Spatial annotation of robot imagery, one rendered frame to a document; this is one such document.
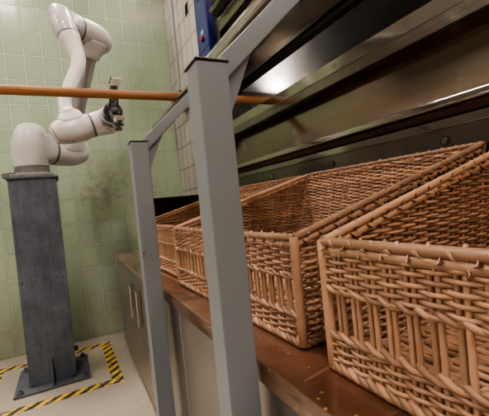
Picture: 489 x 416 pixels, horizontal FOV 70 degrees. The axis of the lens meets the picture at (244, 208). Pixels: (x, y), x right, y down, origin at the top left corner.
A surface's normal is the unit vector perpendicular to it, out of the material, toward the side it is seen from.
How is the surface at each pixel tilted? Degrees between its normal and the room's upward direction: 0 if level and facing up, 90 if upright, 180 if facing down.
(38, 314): 90
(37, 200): 90
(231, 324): 90
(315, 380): 0
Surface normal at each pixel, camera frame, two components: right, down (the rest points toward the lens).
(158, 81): 0.44, -0.03
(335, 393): -0.10, -0.99
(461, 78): -0.87, -0.25
